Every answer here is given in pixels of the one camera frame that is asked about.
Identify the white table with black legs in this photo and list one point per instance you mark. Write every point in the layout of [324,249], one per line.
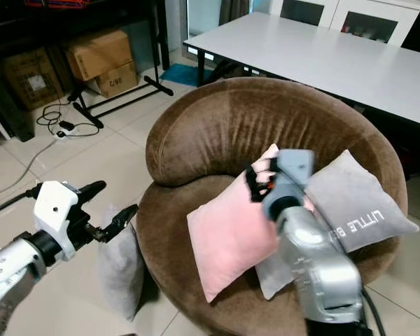
[315,59]

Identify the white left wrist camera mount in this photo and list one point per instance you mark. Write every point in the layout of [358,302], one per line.
[54,206]

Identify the blue floor mat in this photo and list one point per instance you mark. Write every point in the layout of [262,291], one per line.
[178,73]

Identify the brown round velvet sofa chair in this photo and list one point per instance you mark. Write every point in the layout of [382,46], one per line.
[224,119]

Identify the plain grey pillow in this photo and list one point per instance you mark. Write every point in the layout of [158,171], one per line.
[119,269]

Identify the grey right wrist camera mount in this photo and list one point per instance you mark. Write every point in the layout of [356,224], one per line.
[294,168]

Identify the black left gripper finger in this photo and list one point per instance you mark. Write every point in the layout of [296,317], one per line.
[91,189]
[117,222]

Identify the large light cardboard box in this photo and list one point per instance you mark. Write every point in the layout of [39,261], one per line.
[98,53]

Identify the grey pillow with white lettering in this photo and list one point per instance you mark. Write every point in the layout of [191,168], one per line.
[357,203]

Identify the grey curtain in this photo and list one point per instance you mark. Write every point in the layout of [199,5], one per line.
[233,10]

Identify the small printed cardboard box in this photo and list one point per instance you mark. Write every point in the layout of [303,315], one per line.
[115,80]

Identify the pink square pillow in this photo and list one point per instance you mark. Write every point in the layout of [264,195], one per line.
[227,238]

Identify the black storage shelf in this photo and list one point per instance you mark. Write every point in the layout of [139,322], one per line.
[21,28]

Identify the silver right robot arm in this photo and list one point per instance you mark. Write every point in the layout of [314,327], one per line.
[318,269]

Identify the white power strip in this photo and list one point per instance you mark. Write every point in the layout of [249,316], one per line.
[64,131]

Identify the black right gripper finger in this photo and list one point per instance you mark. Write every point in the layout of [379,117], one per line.
[255,183]

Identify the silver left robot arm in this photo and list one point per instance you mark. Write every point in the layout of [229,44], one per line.
[10,276]

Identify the black power adapter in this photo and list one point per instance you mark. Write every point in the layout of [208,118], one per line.
[66,124]

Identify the red clothes hangers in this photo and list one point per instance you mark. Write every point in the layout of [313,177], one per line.
[56,3]

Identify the black metal garment rack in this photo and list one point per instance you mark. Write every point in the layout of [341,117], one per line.
[162,42]

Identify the white cabinet with glass doors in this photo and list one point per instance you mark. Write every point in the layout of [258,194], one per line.
[364,19]

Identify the dark cardboard box with label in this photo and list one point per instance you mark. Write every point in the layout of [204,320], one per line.
[33,78]

